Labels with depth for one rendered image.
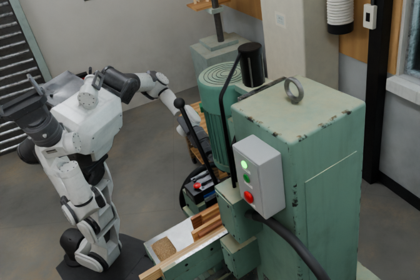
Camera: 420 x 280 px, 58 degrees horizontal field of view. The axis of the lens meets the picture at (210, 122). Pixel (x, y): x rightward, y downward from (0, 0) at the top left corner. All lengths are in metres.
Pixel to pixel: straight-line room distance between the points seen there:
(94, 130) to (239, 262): 0.72
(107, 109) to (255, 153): 0.86
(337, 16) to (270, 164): 1.74
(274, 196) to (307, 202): 0.08
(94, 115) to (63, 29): 2.56
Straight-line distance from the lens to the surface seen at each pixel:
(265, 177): 0.81
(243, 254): 1.18
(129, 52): 4.16
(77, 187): 1.29
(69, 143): 1.20
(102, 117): 1.52
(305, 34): 2.55
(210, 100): 1.07
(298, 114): 0.85
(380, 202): 2.84
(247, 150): 0.82
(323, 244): 1.05
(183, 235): 1.47
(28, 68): 4.07
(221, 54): 3.40
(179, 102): 1.12
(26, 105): 1.11
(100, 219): 2.04
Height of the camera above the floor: 1.97
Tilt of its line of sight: 32 degrees down
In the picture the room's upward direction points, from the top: 11 degrees counter-clockwise
